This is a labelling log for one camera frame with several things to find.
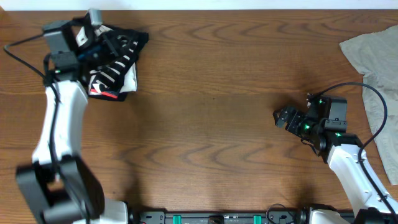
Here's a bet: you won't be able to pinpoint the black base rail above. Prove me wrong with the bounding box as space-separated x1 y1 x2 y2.
133 210 398 224

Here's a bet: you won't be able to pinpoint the white t-shirt black logo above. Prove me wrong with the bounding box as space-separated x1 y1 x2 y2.
74 24 139 96

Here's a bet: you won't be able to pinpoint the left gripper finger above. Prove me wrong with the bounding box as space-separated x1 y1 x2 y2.
88 8 103 27
101 32 119 57

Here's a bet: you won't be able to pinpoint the beige khaki shorts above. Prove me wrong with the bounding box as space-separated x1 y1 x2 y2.
338 25 398 186

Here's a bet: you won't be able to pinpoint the white folded garment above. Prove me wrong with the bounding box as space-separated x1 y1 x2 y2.
120 63 137 93

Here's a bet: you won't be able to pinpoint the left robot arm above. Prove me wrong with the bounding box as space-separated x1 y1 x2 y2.
16 9 148 223

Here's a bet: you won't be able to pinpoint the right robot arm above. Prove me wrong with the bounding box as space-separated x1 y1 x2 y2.
273 101 397 223

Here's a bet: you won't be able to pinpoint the black folded garment red trim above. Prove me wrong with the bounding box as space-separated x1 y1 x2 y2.
86 27 149 102

